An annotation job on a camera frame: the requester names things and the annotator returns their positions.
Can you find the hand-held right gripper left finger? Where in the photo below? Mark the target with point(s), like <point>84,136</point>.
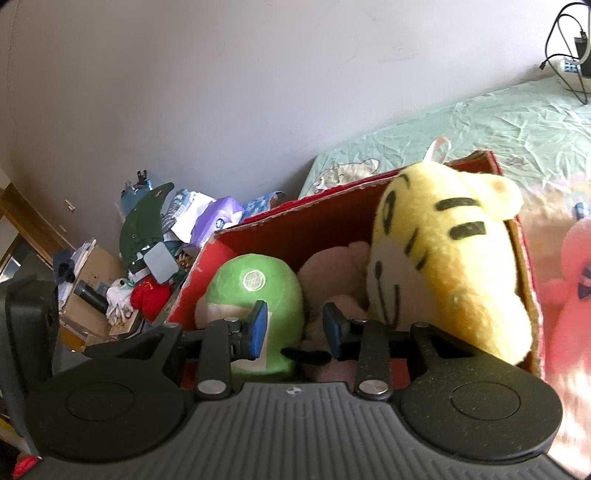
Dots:
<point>259,330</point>

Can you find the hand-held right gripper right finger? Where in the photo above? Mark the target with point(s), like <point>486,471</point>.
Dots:
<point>333,332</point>

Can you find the green plush toy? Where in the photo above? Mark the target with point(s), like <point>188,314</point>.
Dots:
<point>258,286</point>

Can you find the pink teddy bear plush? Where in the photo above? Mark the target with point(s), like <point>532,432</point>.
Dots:
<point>332,272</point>

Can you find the red cardboard box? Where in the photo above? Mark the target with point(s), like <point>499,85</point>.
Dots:
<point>300,230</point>

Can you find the yellow tiger plush toy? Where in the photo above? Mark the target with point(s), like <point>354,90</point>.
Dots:
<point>443,258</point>

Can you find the black cylinder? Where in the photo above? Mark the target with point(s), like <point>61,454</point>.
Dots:
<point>90,295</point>

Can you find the dark cloth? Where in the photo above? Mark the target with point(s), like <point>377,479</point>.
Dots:
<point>64,267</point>

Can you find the brown cardboard box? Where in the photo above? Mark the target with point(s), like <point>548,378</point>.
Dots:
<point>97,272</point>

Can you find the white cloth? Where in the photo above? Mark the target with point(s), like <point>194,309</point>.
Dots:
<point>121,304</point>

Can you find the wooden furniture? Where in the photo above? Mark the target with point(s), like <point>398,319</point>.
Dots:
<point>27,221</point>

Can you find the red cloth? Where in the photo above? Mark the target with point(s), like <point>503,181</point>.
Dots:
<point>152,300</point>

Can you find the grey square card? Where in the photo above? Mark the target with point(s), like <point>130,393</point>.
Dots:
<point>161,262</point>

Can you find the purple tissue pack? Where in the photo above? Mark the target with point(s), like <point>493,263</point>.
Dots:
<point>217,217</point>

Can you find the blue printed packet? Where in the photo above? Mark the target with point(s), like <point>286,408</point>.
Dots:
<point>263,205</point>

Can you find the white and blue packet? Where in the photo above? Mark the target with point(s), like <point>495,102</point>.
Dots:
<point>184,207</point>

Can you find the dark green cap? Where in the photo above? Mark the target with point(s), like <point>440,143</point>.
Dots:
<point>141,230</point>

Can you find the blue bottle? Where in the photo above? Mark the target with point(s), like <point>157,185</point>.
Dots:
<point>136,191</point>

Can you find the pink-red plush toy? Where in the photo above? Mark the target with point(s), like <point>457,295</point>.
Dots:
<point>568,300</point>

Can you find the black charger plug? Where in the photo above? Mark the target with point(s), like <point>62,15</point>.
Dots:
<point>585,55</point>

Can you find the small metal wall fitting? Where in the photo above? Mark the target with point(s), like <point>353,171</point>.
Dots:
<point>70,204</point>

